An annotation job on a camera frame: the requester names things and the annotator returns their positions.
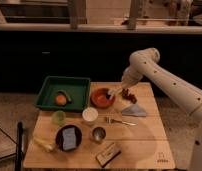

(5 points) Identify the black plate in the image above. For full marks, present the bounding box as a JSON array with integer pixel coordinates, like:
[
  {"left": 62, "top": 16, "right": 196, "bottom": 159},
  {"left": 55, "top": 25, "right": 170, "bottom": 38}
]
[{"left": 55, "top": 125, "right": 82, "bottom": 152}]

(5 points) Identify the wooden black block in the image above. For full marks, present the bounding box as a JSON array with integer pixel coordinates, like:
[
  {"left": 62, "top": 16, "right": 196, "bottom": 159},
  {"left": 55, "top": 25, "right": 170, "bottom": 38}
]
[{"left": 96, "top": 143, "right": 121, "bottom": 168}]

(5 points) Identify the red bowl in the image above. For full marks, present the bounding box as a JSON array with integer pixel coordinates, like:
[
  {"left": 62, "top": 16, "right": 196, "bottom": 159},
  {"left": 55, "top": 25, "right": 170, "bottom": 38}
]
[{"left": 90, "top": 88, "right": 115, "bottom": 109}]

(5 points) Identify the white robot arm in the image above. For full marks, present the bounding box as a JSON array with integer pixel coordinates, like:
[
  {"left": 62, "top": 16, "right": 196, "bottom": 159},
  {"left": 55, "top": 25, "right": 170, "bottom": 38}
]
[{"left": 121, "top": 48, "right": 202, "bottom": 171}]

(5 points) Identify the orange fruit toy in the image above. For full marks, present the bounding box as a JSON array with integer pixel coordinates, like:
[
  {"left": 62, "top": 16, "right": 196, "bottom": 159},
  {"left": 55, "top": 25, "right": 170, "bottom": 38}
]
[{"left": 55, "top": 94, "right": 67, "bottom": 106}]

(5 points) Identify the green small cup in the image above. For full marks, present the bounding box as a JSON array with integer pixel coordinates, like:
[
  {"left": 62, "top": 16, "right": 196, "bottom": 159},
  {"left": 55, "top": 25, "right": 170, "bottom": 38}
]
[{"left": 52, "top": 110, "right": 66, "bottom": 126}]

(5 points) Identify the grey folded cloth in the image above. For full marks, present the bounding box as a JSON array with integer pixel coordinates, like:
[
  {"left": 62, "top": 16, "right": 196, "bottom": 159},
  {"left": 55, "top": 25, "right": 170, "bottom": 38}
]
[{"left": 121, "top": 104, "right": 147, "bottom": 117}]

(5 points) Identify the silver fork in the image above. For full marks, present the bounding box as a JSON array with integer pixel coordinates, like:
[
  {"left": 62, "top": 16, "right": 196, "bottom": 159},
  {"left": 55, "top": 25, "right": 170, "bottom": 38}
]
[{"left": 105, "top": 117, "right": 136, "bottom": 126}]

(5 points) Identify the green plastic tray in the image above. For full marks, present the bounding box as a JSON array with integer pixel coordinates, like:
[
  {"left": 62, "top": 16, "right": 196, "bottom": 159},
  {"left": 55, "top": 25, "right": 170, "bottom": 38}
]
[{"left": 36, "top": 76, "right": 90, "bottom": 112}]

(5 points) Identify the white cup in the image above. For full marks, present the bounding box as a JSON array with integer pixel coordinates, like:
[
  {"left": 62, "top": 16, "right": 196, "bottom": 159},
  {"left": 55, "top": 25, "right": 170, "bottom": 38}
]
[{"left": 82, "top": 107, "right": 98, "bottom": 125}]

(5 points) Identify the metal cup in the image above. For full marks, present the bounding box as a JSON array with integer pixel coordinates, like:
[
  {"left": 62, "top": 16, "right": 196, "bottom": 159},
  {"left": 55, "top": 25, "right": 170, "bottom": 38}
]
[{"left": 92, "top": 127, "right": 106, "bottom": 143}]

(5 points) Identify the black chair frame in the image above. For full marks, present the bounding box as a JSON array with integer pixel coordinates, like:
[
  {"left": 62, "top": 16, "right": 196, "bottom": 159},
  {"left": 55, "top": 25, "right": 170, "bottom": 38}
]
[{"left": 0, "top": 122, "right": 24, "bottom": 171}]

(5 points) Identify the dark red grapes toy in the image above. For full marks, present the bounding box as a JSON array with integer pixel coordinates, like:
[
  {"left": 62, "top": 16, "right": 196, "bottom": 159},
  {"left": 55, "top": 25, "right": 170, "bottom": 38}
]
[{"left": 121, "top": 89, "right": 137, "bottom": 104}]

